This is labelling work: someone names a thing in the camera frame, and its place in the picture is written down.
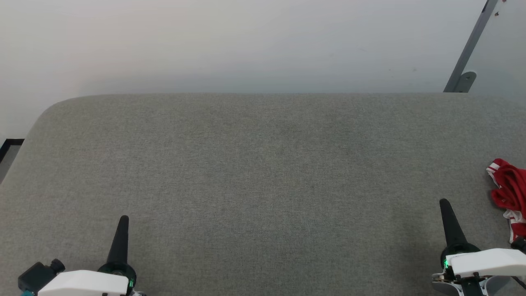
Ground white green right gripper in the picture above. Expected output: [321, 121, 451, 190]
[439, 198, 526, 282]

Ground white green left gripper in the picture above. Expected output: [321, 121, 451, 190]
[38, 215, 137, 296]

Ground red and white shorts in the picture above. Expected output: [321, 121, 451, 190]
[486, 158, 526, 244]

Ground grey fabric sofa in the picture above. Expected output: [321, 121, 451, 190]
[0, 92, 526, 296]

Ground black frame strip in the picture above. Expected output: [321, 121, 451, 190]
[0, 139, 25, 165]

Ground grey metal bracket bar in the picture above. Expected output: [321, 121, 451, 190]
[443, 0, 500, 93]

